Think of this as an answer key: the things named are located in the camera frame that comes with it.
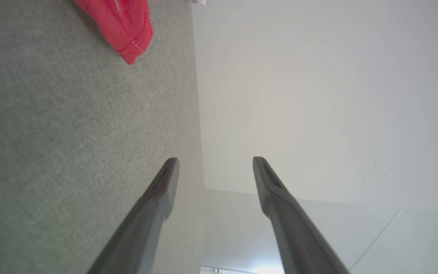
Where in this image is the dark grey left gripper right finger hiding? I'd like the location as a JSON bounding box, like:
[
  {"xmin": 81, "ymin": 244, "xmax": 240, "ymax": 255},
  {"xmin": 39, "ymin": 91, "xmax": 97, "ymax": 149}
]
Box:
[{"xmin": 252, "ymin": 156, "xmax": 351, "ymax": 274}]

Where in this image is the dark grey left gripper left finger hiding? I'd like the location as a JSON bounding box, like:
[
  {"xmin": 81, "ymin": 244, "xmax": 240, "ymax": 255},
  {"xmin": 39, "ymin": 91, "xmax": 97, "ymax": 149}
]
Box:
[{"xmin": 86, "ymin": 158, "xmax": 180, "ymax": 274}]

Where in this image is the red shirt with white sleeves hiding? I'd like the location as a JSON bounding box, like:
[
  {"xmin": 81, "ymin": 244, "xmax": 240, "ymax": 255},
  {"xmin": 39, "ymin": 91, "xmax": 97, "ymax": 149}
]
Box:
[{"xmin": 74, "ymin": 0, "xmax": 154, "ymax": 65}]

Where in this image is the grey fabric sofa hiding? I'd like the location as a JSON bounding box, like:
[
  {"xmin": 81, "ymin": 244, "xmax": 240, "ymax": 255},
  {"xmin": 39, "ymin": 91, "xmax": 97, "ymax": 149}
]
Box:
[{"xmin": 0, "ymin": 0, "xmax": 206, "ymax": 274}]

